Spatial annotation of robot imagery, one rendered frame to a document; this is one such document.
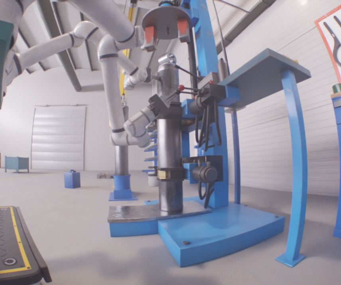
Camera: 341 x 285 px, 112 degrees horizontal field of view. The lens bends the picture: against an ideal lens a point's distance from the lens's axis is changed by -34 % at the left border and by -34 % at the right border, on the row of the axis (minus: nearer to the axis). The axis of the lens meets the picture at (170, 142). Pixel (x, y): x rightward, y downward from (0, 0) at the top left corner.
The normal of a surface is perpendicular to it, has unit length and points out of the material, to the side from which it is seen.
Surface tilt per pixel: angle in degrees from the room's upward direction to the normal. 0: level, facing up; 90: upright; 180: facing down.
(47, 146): 90
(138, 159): 90
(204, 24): 90
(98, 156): 90
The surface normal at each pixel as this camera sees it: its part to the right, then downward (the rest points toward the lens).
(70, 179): -0.13, -0.11
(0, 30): 0.81, -0.08
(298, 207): -0.96, 0.00
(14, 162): 0.33, -0.11
